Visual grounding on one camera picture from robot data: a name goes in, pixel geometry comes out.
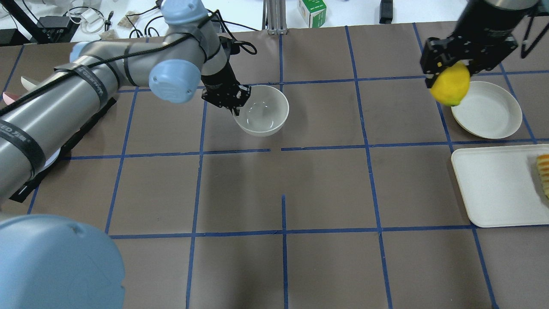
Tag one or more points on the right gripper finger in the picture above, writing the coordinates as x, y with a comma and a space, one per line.
474, 67
432, 73

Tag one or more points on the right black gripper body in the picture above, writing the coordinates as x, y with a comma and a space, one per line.
479, 24

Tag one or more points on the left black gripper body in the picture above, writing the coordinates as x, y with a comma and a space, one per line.
218, 78

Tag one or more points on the yellow lemon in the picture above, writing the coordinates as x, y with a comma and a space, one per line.
452, 85

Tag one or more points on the white ceramic bowl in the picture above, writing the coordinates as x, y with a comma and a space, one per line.
264, 113

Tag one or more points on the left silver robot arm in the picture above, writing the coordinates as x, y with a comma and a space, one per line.
53, 262

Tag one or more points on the cream round plate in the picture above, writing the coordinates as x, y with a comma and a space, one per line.
488, 111

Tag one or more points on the black power adapter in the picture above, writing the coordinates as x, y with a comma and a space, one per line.
386, 11

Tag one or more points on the green white carton box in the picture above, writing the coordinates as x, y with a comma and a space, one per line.
313, 12

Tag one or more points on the cream rectangular tray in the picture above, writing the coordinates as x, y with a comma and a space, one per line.
500, 186

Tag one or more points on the light blue plate in rack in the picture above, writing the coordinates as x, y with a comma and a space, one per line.
51, 159

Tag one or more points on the beige plate in rack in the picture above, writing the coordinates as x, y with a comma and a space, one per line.
29, 84

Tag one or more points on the pink plate in rack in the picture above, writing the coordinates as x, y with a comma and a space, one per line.
9, 98

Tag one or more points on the aluminium frame post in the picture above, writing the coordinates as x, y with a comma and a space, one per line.
274, 17

